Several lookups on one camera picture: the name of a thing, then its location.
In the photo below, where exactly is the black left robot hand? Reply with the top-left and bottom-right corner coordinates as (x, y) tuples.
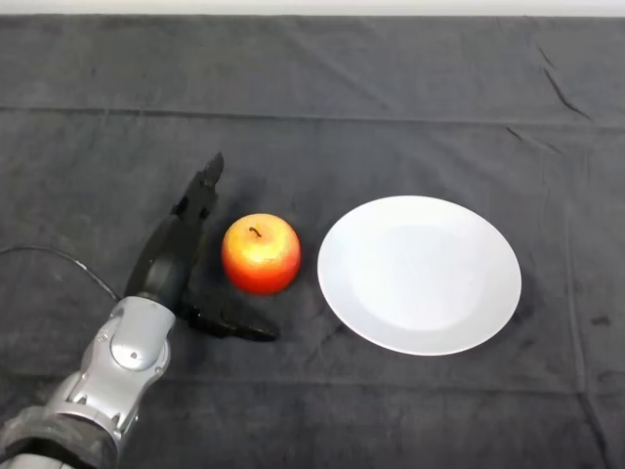
(124, 151), (280, 343)

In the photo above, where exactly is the red yellow apple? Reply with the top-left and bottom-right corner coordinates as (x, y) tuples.
(221, 212), (302, 296)

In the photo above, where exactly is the white round plate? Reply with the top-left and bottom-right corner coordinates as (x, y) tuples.
(316, 195), (522, 357)

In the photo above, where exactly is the black cloth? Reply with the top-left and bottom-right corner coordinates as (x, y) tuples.
(0, 13), (625, 469)

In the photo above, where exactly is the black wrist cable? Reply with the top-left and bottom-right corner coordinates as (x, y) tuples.
(0, 246), (122, 302)

